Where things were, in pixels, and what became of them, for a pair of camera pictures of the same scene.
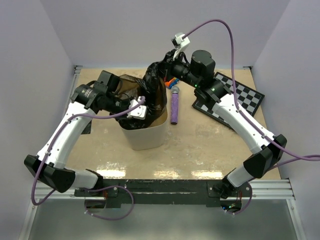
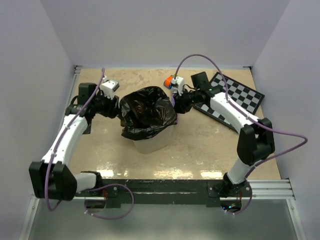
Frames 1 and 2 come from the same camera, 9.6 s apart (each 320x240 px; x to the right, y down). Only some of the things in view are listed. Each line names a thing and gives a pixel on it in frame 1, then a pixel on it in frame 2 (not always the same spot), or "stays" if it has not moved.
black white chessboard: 248,99 stays
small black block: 87,130 stays
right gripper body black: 176,68 -> 186,101
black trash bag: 152,87 -> 145,112
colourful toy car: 169,84 stays
